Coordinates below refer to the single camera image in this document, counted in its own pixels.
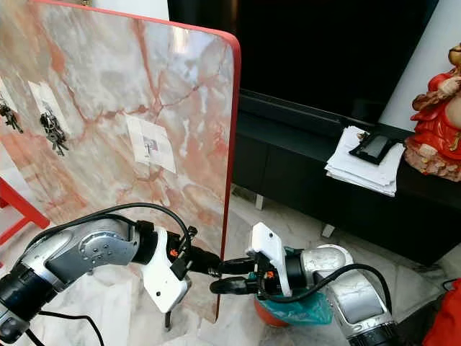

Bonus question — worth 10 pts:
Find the marble pattern folding table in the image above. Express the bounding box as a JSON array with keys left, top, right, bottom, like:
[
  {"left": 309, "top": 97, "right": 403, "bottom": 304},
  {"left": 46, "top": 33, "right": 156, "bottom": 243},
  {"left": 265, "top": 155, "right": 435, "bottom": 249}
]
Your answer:
[{"left": 0, "top": 0, "right": 242, "bottom": 331}]

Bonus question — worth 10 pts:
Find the black television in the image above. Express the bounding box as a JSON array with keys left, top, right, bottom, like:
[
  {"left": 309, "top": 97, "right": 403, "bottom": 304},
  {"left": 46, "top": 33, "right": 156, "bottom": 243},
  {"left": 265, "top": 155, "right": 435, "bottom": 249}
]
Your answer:
[{"left": 167, "top": 0, "right": 440, "bottom": 130}]

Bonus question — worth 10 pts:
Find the white taped metal hook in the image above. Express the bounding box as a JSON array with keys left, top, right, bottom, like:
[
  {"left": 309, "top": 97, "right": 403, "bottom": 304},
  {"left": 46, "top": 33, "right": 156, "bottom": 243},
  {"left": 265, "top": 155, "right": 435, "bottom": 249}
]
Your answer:
[
  {"left": 0, "top": 76, "right": 17, "bottom": 110},
  {"left": 28, "top": 79, "right": 73, "bottom": 136},
  {"left": 125, "top": 114, "right": 178, "bottom": 174}
]

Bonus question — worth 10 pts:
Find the black phone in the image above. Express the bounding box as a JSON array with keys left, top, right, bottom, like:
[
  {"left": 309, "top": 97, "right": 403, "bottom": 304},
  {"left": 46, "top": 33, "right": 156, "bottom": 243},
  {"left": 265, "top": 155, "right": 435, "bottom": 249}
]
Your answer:
[{"left": 349, "top": 132, "right": 398, "bottom": 164}]

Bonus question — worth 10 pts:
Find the white paper stack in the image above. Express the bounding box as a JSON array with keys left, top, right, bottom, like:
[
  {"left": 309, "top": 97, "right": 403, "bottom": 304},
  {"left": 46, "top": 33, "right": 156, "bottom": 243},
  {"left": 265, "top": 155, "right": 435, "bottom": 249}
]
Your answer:
[{"left": 324, "top": 125, "right": 406, "bottom": 198}]

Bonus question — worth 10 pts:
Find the large dark hung key bunch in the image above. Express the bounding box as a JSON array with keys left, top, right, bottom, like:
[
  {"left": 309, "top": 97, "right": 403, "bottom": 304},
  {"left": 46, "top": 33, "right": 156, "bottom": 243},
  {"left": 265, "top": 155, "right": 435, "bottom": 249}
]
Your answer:
[{"left": 41, "top": 112, "right": 69, "bottom": 157}]

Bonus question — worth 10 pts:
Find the black low television console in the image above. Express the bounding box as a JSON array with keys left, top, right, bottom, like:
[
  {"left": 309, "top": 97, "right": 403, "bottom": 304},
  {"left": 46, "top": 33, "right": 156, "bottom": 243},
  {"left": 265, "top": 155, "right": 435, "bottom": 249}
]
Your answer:
[{"left": 230, "top": 88, "right": 461, "bottom": 266}]

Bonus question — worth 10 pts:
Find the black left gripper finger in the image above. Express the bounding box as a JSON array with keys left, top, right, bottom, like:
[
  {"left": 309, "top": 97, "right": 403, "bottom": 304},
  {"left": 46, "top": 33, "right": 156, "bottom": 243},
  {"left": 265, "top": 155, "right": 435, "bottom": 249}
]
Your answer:
[{"left": 192, "top": 250, "right": 225, "bottom": 276}]

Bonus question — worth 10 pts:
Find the red cushion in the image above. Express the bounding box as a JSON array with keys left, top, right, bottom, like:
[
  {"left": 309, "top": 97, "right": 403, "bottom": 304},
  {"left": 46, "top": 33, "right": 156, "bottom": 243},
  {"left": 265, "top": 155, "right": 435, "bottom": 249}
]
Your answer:
[{"left": 422, "top": 278, "right": 461, "bottom": 346}]

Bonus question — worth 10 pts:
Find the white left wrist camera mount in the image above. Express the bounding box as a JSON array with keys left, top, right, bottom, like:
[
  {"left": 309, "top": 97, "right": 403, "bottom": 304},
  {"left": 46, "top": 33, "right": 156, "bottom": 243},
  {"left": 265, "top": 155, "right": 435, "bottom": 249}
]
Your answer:
[{"left": 141, "top": 229, "right": 192, "bottom": 314}]

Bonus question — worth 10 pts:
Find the red seated statue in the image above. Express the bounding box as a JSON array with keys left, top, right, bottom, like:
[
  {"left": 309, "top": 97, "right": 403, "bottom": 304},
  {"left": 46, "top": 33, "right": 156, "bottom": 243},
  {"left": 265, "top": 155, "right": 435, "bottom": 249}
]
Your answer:
[{"left": 403, "top": 43, "right": 461, "bottom": 182}]

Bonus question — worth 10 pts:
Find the small hung key bunch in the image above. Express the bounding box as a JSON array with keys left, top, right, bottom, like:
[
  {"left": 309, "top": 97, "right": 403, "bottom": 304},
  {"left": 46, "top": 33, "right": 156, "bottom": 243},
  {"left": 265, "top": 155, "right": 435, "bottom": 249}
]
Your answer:
[{"left": 1, "top": 102, "right": 24, "bottom": 135}]

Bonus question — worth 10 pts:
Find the orange-red waste bin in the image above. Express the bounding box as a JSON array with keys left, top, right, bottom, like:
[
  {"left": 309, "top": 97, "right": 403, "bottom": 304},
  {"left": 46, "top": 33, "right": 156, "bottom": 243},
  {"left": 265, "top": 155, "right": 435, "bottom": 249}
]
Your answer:
[{"left": 254, "top": 297, "right": 292, "bottom": 329}]

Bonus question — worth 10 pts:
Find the red plastic stool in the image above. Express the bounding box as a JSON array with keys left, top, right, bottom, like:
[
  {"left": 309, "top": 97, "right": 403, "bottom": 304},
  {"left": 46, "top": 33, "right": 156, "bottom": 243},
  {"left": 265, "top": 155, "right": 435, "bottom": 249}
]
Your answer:
[{"left": 0, "top": 177, "right": 51, "bottom": 246}]

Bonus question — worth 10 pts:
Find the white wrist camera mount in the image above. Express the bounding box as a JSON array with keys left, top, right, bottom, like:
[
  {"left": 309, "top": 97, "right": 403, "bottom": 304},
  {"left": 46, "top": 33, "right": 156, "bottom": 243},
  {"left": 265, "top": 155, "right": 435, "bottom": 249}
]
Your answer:
[
  {"left": 141, "top": 229, "right": 192, "bottom": 314},
  {"left": 245, "top": 221, "right": 290, "bottom": 298}
]

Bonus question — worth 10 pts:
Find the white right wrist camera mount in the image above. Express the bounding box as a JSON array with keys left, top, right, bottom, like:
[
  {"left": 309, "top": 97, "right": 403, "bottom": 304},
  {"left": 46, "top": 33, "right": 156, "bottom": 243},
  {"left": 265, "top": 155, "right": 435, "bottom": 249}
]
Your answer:
[{"left": 245, "top": 221, "right": 290, "bottom": 298}]

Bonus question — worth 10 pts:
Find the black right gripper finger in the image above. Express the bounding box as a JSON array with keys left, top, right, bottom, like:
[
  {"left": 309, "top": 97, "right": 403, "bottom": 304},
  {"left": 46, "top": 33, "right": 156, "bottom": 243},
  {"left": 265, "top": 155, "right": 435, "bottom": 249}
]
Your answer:
[
  {"left": 210, "top": 277, "right": 261, "bottom": 295},
  {"left": 220, "top": 257, "right": 261, "bottom": 275}
]

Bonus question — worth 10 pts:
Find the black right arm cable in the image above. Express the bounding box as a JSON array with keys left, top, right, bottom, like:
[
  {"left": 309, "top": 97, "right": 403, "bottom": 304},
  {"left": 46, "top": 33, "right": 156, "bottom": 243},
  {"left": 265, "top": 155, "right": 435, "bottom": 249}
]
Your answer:
[{"left": 258, "top": 262, "right": 404, "bottom": 329}]

